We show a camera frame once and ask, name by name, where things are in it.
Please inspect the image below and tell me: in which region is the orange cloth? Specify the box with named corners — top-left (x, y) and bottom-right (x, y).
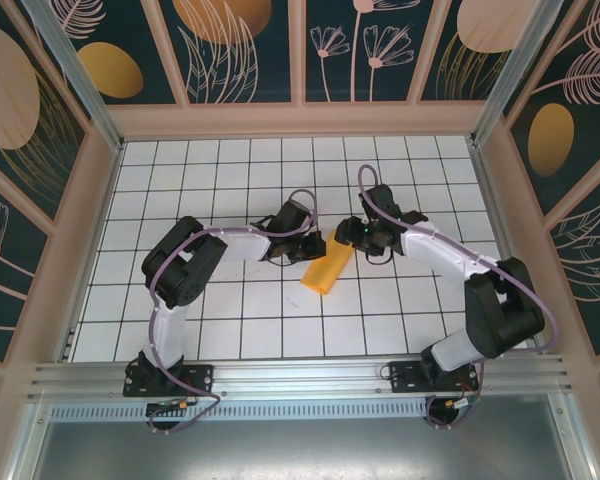
top-left (300, 227), bottom-right (354, 297)

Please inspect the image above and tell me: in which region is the grey sheet metal shelf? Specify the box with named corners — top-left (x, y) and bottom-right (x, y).
top-left (7, 399), bottom-right (599, 480)

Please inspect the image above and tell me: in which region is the aluminium mounting rail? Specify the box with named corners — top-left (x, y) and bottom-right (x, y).
top-left (27, 352), bottom-right (576, 401)

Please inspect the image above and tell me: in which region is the aluminium table side rail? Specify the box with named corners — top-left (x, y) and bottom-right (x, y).
top-left (469, 141), bottom-right (549, 355)
top-left (54, 141), bottom-right (127, 362)

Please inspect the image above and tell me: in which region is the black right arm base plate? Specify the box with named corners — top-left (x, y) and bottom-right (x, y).
top-left (388, 359), bottom-right (481, 394)

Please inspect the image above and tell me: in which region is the perforated metal cable duct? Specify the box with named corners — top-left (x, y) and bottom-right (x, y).
top-left (49, 404), bottom-right (554, 422)

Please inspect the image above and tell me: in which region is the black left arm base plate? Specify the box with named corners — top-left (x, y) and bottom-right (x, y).
top-left (123, 363), bottom-right (216, 399)

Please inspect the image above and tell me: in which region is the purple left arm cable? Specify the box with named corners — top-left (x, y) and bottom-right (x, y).
top-left (147, 188), bottom-right (322, 436)

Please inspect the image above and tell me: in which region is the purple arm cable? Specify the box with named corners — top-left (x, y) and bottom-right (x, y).
top-left (147, 188), bottom-right (322, 436)
top-left (357, 163), bottom-right (561, 432)

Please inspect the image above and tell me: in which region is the aluminium corner post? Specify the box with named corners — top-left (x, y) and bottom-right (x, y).
top-left (469, 0), bottom-right (567, 149)
top-left (19, 0), bottom-right (126, 154)

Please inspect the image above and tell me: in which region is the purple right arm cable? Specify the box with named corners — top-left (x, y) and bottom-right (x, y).
top-left (357, 163), bottom-right (561, 432)

